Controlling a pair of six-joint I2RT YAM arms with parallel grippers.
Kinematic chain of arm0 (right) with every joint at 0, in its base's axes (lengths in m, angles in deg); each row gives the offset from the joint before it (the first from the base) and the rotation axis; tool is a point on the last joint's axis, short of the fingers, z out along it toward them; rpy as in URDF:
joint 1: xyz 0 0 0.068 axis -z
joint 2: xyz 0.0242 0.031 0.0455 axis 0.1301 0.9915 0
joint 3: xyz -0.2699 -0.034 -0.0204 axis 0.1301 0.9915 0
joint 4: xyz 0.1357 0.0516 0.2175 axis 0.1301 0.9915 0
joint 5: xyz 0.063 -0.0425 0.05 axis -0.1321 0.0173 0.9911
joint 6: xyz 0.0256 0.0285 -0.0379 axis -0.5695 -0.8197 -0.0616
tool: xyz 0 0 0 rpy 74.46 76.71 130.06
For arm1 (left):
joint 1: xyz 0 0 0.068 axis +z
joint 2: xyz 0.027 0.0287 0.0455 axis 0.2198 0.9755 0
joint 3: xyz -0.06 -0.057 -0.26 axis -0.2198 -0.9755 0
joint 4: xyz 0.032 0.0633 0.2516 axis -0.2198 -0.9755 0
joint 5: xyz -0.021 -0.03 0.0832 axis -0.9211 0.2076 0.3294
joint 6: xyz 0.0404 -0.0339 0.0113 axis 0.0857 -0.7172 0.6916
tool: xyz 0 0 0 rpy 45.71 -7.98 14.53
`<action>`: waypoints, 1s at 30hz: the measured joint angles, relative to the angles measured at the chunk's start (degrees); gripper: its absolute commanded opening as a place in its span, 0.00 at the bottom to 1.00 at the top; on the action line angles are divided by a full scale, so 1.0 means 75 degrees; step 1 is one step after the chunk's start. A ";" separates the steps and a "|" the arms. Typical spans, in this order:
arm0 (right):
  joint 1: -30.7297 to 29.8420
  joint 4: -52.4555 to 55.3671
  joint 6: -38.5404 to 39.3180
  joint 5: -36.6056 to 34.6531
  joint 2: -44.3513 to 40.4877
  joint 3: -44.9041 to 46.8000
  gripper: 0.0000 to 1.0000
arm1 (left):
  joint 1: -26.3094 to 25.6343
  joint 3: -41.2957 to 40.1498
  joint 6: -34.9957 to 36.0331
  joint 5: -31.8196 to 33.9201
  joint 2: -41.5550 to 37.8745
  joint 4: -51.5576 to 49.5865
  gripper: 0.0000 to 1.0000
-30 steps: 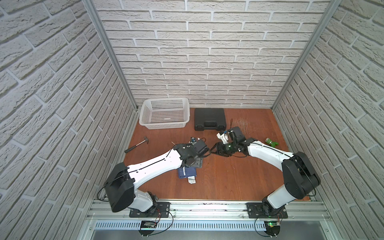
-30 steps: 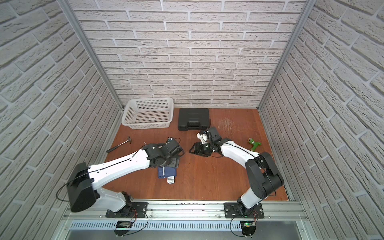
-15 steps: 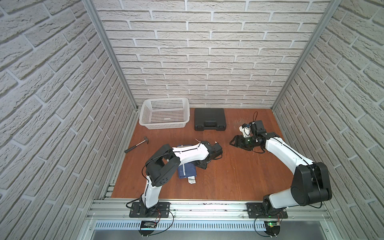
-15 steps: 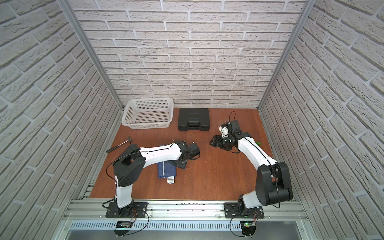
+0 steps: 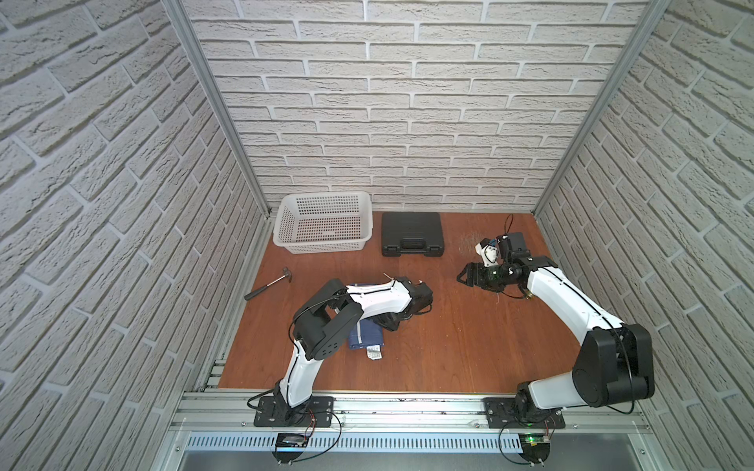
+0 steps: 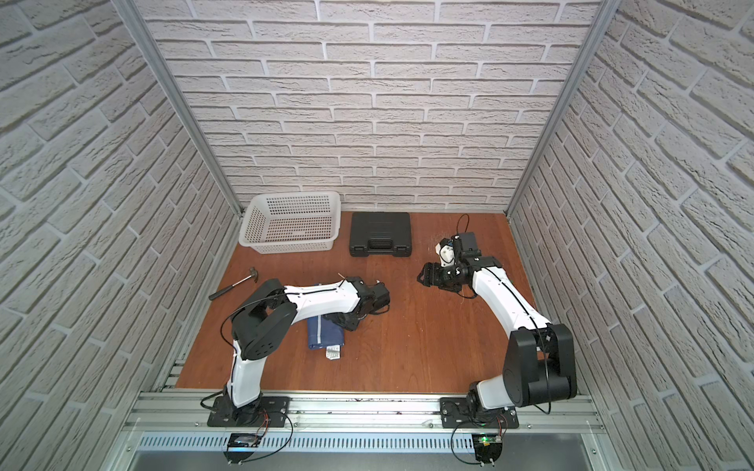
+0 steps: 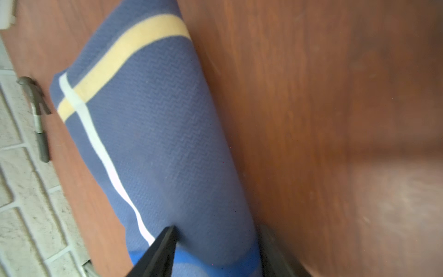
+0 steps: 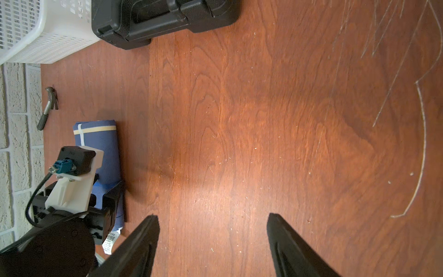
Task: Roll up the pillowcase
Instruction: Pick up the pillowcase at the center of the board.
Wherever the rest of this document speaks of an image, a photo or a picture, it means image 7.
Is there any steel claw hammer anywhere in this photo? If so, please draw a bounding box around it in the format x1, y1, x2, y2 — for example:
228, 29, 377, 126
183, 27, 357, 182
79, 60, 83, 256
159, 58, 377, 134
17, 76, 51, 163

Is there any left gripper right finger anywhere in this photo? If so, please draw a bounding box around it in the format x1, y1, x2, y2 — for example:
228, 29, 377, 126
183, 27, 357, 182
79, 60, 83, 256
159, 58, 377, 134
258, 225, 311, 277

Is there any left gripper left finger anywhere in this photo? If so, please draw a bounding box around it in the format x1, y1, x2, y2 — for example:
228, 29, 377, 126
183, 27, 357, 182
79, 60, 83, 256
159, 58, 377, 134
127, 226, 178, 277

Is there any blue plaid pillowcase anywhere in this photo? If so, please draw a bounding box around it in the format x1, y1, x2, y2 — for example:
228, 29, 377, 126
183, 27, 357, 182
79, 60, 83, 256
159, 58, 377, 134
50, 1, 263, 277

